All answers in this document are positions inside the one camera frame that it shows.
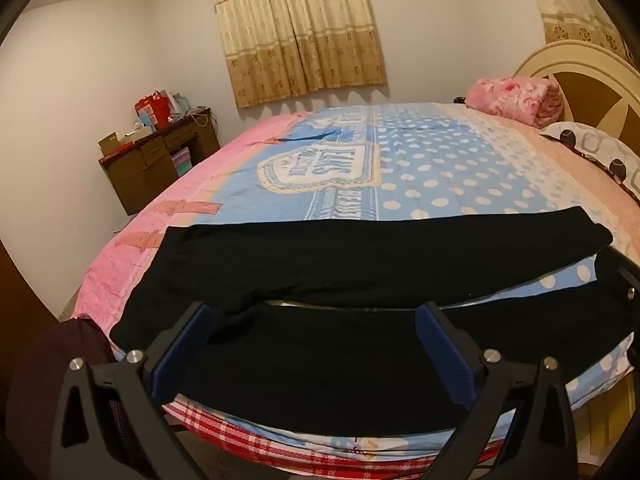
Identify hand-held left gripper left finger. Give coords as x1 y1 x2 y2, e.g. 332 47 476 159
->
50 301 216 480

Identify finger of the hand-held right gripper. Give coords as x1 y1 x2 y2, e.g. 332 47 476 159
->
595 247 640 321

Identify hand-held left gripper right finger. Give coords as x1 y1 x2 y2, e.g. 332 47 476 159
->
416 301 586 480

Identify black pants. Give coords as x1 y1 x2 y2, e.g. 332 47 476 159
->
110 206 636 433

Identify white pillow with dark dots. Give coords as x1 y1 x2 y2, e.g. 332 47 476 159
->
540 121 640 196

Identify dark red mesh chair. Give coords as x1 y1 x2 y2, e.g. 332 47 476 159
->
7 319 146 480

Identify red plaid bed sheet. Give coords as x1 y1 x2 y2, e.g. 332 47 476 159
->
162 397 503 468

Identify brown wooden door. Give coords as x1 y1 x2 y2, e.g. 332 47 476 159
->
0 245 57 343

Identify polka dot printed bed sheet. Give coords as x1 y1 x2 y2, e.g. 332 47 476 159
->
72 102 640 411

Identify stack of pastel boxes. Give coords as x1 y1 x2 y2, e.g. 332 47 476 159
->
171 149 194 177

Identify brown wooden desk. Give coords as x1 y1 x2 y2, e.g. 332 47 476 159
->
98 107 222 216

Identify pink floral folded blanket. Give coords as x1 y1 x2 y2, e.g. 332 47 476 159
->
466 76 562 129

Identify cream wooden bed headboard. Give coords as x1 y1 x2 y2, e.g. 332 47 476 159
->
512 40 640 141

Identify red gift bag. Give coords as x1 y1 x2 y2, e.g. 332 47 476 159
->
135 91 172 128

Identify beige patterned window curtain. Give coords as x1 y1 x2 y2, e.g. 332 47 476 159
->
207 0 388 109
522 0 636 61

